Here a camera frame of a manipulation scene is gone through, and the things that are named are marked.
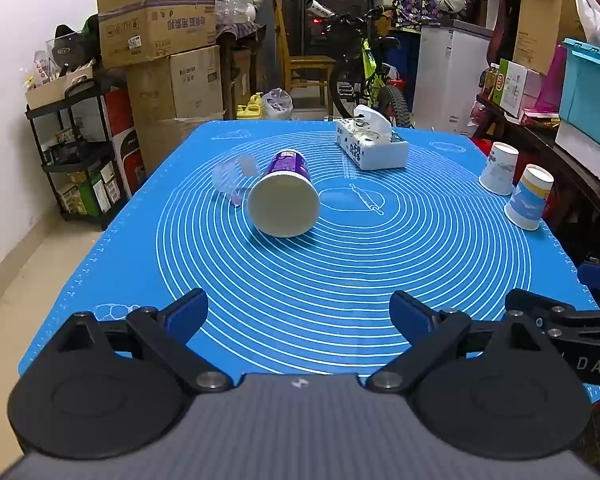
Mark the teal plastic storage box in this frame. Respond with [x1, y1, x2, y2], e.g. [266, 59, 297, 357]
[558, 37, 600, 144]

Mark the green and white carton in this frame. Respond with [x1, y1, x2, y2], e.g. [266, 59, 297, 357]
[498, 58, 529, 114]

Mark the black and green bicycle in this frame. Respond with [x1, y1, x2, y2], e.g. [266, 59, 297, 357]
[305, 0, 414, 129]

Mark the white patterned tissue box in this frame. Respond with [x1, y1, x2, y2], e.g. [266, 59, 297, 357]
[334, 105, 410, 171]

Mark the shallow cardboard tray box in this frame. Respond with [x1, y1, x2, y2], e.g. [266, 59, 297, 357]
[25, 64, 97, 111]

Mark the drink bottle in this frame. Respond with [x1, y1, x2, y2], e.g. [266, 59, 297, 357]
[481, 63, 501, 102]

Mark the clear plastic bag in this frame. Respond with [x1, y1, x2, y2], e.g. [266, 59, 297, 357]
[262, 88, 295, 121]

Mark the tall brown cardboard box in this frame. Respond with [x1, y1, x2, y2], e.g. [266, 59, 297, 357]
[512, 0, 589, 77]

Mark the red and white box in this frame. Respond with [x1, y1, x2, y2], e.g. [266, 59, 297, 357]
[104, 87, 149, 200]

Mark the white chest freezer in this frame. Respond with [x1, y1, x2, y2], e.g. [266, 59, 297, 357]
[411, 19, 494, 137]

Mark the large plain cardboard box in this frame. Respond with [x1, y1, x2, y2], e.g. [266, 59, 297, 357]
[126, 44, 225, 122]

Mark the magenta paper bag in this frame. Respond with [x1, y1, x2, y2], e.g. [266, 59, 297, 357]
[534, 44, 569, 114]

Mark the white blue paper cup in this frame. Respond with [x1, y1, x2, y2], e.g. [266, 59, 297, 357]
[478, 141, 520, 196]

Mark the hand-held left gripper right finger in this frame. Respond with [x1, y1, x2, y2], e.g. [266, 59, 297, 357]
[365, 290, 556, 394]

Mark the black cap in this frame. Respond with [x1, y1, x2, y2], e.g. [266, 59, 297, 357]
[54, 24, 100, 65]

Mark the wooden chair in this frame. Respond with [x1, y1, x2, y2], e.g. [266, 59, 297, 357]
[278, 9, 337, 109]

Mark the purple paper cup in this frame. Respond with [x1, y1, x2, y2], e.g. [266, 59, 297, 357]
[246, 149, 321, 239]

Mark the yellow plastic jug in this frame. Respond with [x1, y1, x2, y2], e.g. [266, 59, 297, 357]
[235, 92, 265, 121]

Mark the open printed cardboard box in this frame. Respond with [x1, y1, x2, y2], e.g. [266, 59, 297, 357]
[96, 0, 218, 70]

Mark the dark wooden side table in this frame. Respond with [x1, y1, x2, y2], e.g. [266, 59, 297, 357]
[472, 94, 600, 262]

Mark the blue silicone baking mat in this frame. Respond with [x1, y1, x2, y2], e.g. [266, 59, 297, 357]
[17, 119, 600, 404]

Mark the black shelf cart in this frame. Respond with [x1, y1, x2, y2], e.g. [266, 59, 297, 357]
[24, 76, 132, 231]

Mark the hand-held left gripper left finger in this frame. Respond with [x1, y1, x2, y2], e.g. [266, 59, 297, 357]
[45, 287, 233, 395]

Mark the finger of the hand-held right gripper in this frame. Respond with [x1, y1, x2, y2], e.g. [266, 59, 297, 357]
[576, 255, 600, 292]
[504, 288, 600, 335]

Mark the floral fabric bag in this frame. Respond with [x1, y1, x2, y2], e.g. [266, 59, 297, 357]
[394, 0, 442, 34]

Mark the yellow rimmed blue paper cup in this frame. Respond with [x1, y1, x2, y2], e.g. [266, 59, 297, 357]
[503, 164, 555, 232]

